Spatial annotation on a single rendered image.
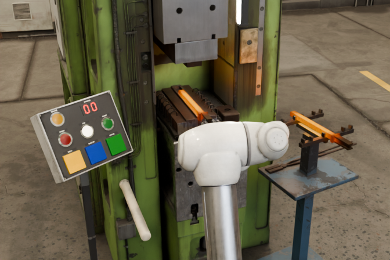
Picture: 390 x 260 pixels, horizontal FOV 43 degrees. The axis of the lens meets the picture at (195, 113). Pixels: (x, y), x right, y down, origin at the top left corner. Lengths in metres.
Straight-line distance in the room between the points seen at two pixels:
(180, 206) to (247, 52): 0.82
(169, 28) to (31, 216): 1.86
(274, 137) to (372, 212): 2.22
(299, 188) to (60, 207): 1.78
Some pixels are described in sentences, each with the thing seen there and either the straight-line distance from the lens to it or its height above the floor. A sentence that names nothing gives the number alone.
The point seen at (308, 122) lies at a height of 0.95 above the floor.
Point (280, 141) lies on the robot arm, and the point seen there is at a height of 1.34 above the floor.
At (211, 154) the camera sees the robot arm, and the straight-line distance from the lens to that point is 1.38.
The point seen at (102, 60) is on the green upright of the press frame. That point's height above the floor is 1.28.
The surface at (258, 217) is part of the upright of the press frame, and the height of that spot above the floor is 0.21.
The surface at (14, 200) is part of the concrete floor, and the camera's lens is 3.74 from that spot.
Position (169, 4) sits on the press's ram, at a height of 1.54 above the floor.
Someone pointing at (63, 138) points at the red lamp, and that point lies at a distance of 2.00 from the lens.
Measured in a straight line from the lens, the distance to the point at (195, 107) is 2.40.
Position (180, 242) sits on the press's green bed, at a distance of 2.62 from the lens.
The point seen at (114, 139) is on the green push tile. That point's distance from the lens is 2.09.
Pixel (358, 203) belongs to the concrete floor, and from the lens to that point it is 3.62.
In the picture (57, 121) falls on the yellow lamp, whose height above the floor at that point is 1.16.
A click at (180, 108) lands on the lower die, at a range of 2.45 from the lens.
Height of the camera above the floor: 1.99
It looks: 25 degrees down
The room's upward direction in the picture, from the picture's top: 1 degrees counter-clockwise
